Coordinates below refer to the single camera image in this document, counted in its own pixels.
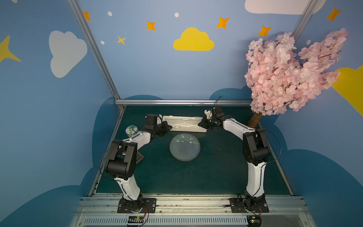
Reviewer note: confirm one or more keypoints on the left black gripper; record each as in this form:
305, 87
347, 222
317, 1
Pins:
163, 128

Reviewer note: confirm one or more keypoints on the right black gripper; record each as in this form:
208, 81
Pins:
206, 123

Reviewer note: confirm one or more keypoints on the white plastic wrap dispenser box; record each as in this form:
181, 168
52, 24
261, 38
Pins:
195, 130

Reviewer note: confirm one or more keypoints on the round grey glass plate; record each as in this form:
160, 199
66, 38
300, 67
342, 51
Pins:
185, 147

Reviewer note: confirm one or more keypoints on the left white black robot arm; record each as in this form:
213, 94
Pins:
121, 161

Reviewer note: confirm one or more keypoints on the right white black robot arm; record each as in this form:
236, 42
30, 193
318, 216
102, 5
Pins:
255, 151

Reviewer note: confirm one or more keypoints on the small yellow green-lidded jar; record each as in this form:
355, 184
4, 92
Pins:
131, 130

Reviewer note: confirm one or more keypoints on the brown grid coaster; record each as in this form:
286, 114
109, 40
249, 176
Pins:
139, 157

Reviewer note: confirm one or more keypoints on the dark square tree base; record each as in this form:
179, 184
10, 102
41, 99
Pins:
254, 124

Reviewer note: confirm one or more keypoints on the pink cherry blossom tree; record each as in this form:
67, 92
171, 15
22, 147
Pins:
282, 79

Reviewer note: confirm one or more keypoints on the left small circuit board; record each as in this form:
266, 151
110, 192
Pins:
135, 220

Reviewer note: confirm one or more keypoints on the small circuit board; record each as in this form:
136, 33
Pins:
254, 221
135, 220

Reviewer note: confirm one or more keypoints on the right small circuit board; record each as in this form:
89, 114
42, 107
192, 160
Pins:
254, 221

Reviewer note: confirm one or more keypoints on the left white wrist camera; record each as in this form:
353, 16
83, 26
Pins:
160, 117

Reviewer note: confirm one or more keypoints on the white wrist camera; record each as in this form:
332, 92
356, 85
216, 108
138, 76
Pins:
160, 117
209, 114

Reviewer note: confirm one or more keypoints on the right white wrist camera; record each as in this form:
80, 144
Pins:
209, 114

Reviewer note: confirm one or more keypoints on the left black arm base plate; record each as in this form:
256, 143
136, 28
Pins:
138, 206

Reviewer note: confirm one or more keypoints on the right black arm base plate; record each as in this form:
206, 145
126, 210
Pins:
246, 205

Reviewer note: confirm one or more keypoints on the aluminium front rail frame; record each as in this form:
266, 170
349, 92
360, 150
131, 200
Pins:
180, 210

